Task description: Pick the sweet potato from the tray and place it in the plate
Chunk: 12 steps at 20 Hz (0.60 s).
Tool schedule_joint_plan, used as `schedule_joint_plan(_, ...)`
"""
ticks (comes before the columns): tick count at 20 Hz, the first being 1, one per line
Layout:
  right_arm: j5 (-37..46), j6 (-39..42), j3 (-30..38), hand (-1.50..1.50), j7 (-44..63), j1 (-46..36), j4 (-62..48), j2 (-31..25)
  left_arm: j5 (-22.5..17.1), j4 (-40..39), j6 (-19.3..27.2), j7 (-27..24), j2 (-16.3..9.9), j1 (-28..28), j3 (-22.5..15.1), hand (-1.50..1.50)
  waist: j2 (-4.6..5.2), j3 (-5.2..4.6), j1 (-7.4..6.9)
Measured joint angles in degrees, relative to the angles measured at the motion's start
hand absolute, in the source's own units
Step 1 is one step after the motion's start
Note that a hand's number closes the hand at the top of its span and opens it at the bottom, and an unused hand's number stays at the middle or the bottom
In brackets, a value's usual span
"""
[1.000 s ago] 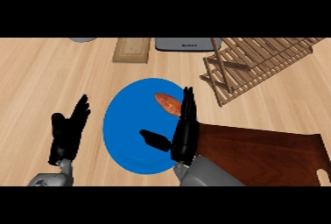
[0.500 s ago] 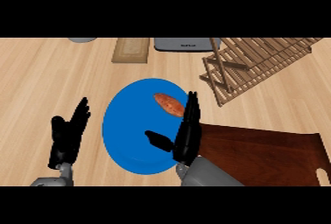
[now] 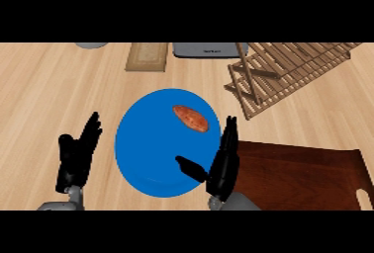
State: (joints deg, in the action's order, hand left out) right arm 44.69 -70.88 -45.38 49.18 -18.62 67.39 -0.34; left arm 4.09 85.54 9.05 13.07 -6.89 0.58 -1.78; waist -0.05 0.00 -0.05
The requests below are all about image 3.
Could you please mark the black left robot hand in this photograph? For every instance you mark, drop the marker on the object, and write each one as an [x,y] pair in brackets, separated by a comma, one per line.
[76,154]

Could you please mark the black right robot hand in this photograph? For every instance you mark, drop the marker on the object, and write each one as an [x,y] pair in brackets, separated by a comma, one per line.
[223,164]

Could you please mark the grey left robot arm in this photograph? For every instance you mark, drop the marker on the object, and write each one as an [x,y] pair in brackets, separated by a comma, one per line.
[66,201]

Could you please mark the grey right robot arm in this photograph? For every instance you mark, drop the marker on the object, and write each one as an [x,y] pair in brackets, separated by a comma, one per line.
[234,202]

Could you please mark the blue oval tray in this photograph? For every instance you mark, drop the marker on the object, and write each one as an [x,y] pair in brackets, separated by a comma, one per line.
[156,148]

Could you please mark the orange sweet potato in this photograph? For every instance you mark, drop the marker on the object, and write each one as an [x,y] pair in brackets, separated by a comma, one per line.
[191,118]

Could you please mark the dark brown wooden board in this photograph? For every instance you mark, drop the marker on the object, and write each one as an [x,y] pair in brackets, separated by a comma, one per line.
[302,178]

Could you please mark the wooden slatted rack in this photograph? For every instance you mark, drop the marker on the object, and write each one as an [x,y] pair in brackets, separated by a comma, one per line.
[288,70]

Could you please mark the tan rectangular mat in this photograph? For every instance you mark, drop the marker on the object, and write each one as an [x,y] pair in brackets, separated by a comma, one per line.
[147,56]

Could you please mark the grey round object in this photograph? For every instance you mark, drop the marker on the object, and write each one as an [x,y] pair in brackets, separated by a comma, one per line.
[92,45]

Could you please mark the grey flat appliance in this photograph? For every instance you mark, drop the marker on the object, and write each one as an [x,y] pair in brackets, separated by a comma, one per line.
[208,50]

